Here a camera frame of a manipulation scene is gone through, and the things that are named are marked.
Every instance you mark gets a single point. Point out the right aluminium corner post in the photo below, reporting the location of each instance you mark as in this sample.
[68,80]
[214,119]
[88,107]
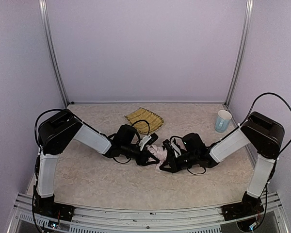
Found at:
[241,51]

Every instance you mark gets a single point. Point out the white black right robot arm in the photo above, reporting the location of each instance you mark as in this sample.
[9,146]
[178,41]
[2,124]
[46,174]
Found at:
[258,131]

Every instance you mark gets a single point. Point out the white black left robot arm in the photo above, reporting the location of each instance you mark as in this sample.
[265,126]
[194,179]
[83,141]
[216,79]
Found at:
[56,129]

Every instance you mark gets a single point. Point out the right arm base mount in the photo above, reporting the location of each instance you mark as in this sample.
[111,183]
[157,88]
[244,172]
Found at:
[247,207]

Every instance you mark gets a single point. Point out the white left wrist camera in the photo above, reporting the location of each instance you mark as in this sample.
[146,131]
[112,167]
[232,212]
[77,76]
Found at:
[147,140]

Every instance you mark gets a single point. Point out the aluminium corner post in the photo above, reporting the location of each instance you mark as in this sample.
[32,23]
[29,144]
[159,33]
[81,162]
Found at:
[51,49]
[241,51]

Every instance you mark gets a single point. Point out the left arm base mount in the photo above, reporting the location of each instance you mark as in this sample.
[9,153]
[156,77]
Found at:
[49,208]

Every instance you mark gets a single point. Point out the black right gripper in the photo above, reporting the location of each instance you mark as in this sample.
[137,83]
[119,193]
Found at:
[172,159]

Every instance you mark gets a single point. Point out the aluminium front rail frame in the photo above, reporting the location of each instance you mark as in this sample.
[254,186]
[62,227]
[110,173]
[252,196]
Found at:
[88,219]

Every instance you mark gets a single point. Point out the pink folding umbrella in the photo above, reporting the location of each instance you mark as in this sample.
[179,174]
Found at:
[160,153]

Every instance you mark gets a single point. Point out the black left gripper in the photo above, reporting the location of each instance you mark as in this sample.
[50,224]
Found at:
[142,156]

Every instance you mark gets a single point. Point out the left aluminium corner post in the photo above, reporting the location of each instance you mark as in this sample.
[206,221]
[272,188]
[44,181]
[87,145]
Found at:
[51,49]

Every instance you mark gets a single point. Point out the woven bamboo tray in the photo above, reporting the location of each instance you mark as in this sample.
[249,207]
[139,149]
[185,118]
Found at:
[145,121]

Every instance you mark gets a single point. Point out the light blue mug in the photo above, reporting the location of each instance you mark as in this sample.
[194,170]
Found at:
[222,122]

